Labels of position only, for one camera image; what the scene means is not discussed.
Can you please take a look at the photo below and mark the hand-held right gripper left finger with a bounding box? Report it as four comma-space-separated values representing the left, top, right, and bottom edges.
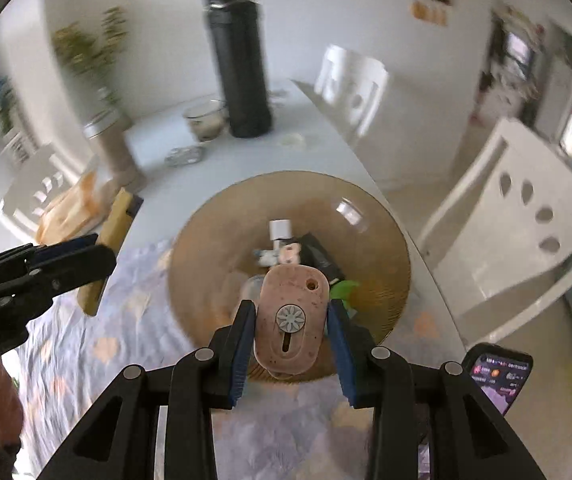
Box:
36, 299, 257, 480

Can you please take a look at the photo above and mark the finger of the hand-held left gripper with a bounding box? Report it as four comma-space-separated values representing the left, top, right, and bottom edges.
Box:
0, 246, 116, 321
0, 234, 100, 291

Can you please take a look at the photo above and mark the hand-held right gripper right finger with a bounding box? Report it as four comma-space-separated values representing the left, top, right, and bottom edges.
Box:
327, 299, 534, 480

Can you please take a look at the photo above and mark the yellow sponge block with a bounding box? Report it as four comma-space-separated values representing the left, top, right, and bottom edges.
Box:
76, 187, 144, 317

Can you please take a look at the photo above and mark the brown glass plate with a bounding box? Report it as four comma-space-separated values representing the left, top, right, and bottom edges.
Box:
168, 171, 411, 386

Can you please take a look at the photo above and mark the green plastic item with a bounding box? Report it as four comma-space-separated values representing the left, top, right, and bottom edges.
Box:
328, 280, 361, 318

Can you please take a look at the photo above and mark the white chair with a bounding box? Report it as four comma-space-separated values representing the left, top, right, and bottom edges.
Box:
416, 117, 572, 346
313, 45, 389, 146
0, 145, 96, 241

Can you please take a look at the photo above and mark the printed tablecloth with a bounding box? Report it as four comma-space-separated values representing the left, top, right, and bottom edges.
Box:
16, 237, 467, 480

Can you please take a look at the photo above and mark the beige canister with metal lid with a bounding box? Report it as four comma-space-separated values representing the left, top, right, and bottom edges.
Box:
83, 110, 147, 191

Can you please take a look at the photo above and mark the white charger plug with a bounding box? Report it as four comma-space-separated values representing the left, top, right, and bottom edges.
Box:
269, 218, 294, 242

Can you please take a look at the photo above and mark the clear glass ashtray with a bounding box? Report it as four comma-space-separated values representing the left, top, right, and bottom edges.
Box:
165, 145, 207, 167

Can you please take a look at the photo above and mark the black smartphone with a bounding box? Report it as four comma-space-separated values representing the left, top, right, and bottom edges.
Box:
461, 342, 534, 416

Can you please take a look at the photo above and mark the clear glass bowl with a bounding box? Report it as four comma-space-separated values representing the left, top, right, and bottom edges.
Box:
183, 99, 229, 143

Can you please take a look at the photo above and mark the green potted plant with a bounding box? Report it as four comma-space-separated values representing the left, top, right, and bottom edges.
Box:
50, 7, 131, 111

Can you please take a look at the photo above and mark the black thermos bottle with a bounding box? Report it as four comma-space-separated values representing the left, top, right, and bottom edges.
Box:
203, 0, 273, 138

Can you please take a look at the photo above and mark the cluttered shelf unit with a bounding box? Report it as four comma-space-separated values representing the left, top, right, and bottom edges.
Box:
476, 5, 552, 126

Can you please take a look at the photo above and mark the orange wall sticker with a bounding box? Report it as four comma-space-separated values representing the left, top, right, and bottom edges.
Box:
411, 0, 449, 27

